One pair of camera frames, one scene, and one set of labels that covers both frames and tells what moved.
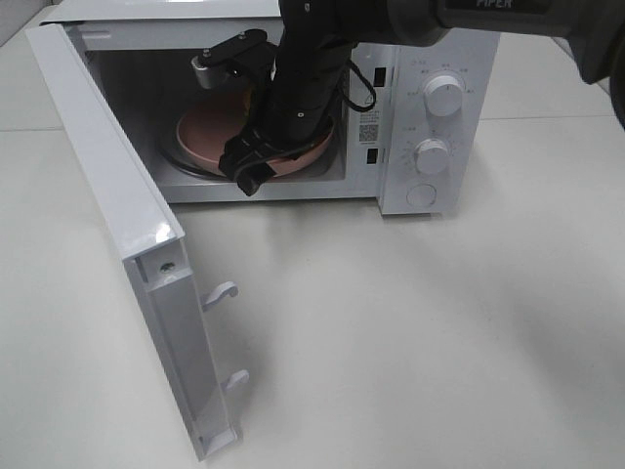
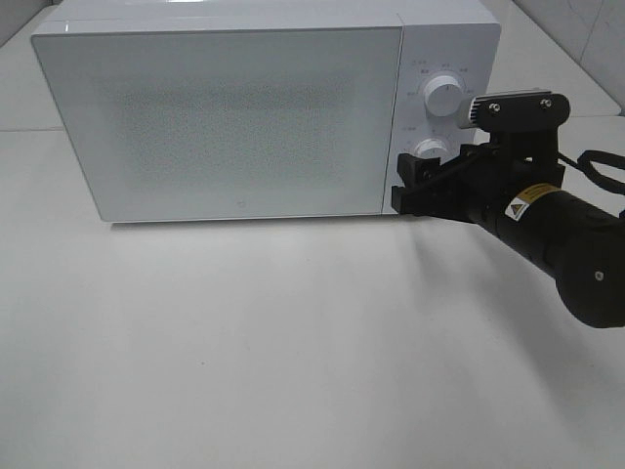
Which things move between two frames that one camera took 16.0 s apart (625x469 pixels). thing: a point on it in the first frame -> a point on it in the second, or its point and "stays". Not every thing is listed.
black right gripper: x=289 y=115 -> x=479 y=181
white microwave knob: x=442 y=95 stays
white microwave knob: x=431 y=155 stays
